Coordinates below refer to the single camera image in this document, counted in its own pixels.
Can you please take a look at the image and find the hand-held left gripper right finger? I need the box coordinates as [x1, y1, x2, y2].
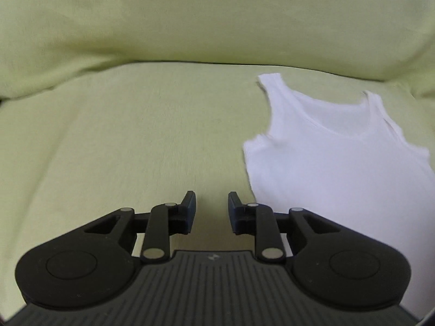
[228, 191, 341, 264]

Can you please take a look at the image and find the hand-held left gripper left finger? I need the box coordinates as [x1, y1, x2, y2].
[83, 190, 198, 264]

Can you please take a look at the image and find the white tank top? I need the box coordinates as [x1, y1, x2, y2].
[242, 72, 431, 272]

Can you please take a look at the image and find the light green sofa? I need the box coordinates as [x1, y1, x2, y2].
[0, 0, 435, 320]

